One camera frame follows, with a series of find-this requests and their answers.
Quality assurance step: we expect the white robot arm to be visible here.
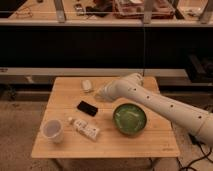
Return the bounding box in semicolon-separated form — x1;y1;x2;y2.
97;73;213;148

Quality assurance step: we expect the wooden table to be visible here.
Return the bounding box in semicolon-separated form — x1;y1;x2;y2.
31;77;180;159

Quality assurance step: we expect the white tube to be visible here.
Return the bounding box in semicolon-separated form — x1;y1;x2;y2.
68;117;100;141

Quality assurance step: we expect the green bowl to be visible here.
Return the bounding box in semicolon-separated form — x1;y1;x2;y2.
113;103;147;136

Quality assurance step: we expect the white plastic cup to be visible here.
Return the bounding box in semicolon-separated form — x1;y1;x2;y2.
41;120;63;143

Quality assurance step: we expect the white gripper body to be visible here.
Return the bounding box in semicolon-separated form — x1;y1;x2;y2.
95;83;117;102

